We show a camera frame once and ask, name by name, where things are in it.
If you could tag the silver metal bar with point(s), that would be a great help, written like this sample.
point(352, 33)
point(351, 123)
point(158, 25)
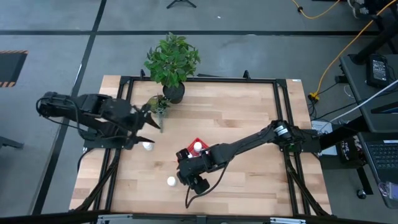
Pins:
point(115, 219)
point(287, 221)

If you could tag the black power adapter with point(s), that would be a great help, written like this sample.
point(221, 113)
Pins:
point(378, 71)

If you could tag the white pill bottle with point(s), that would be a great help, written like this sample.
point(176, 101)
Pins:
point(171, 181)
point(197, 146)
point(148, 146)

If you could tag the black tripod stand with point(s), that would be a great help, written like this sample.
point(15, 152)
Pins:
point(182, 2)

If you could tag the black desk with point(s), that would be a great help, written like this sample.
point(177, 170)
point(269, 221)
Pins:
point(357, 81)

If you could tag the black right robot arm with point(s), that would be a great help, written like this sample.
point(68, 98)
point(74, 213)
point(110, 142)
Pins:
point(248, 141)

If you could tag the white flat box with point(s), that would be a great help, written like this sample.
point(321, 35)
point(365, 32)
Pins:
point(321, 127)

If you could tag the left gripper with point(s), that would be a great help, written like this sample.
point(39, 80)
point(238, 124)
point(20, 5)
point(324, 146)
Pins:
point(136, 124)

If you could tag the clear plastic bag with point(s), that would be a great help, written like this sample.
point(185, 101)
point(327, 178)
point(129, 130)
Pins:
point(388, 189)

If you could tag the black hazard-striped mat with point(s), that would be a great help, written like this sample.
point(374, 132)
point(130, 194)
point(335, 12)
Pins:
point(11, 67)

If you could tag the black laptop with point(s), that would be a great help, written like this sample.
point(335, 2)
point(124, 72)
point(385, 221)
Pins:
point(384, 155)

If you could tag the leafy green potted plant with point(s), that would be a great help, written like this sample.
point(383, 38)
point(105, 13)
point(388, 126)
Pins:
point(172, 62)

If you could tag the red plastic basket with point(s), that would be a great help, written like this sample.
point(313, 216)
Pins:
point(203, 143)

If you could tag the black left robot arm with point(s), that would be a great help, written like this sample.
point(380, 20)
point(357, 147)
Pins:
point(93, 110)

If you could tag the black aluminium table frame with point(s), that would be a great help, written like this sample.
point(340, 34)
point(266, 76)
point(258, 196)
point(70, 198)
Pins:
point(202, 80)

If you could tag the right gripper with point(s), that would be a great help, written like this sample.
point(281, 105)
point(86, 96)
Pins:
point(192, 169)

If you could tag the black box white lettering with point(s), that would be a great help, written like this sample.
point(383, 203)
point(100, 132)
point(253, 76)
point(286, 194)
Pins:
point(349, 151)

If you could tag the person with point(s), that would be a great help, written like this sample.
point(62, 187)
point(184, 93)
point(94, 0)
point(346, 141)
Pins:
point(360, 9)

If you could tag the black chair leg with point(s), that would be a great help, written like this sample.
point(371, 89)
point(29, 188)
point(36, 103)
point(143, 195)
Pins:
point(9, 142)

